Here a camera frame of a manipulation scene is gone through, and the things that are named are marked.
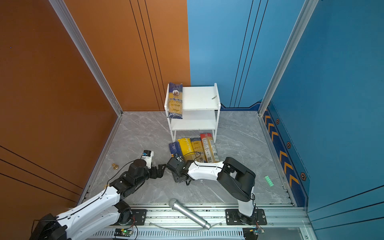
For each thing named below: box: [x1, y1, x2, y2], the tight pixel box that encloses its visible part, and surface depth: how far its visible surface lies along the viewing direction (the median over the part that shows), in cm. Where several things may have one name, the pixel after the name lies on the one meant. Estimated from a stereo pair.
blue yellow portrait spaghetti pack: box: [190, 137, 208, 163], surface depth 98 cm
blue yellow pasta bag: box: [167, 82, 183, 119], surface depth 78 cm
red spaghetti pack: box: [200, 133, 214, 163], surface depth 99 cm
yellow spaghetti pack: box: [177, 138, 194, 157], surface depth 99 cm
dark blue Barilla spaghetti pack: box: [168, 141, 184, 158], surface depth 98 cm
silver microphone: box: [168, 198, 211, 230], surface depth 74 cm
